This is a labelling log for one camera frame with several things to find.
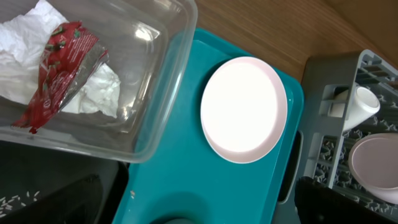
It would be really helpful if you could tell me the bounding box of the black tray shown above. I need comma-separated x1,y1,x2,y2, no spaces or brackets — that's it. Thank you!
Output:
1,141,129,223

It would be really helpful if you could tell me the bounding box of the clear plastic bin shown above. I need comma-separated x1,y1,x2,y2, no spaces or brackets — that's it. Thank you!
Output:
1,0,198,163

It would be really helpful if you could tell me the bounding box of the pile of rice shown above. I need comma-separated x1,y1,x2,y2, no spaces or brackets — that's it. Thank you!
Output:
0,190,41,218

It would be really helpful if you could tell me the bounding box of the grey dish rack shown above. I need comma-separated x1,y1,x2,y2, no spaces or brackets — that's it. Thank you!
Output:
272,49,398,224

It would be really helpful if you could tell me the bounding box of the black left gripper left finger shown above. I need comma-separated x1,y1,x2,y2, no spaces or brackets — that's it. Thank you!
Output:
1,174,103,224

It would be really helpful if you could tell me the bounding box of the pink bowl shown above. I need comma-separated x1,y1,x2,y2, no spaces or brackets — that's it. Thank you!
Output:
348,133,397,204

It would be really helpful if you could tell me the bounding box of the pink plate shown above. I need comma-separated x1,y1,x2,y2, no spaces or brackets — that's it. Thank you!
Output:
200,57,288,164

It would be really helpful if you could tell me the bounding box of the white napkin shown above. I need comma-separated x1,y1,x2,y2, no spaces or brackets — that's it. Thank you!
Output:
1,1,120,118

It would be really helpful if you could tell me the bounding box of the red snack wrapper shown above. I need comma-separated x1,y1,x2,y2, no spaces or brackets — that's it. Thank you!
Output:
12,21,109,134

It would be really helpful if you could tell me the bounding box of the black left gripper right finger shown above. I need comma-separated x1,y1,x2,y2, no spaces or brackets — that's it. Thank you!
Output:
294,177,395,224

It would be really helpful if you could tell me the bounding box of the teal serving tray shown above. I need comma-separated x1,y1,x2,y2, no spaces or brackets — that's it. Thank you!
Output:
114,29,304,223

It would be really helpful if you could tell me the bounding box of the cream cup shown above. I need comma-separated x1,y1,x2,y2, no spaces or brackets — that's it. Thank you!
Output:
328,86,381,131

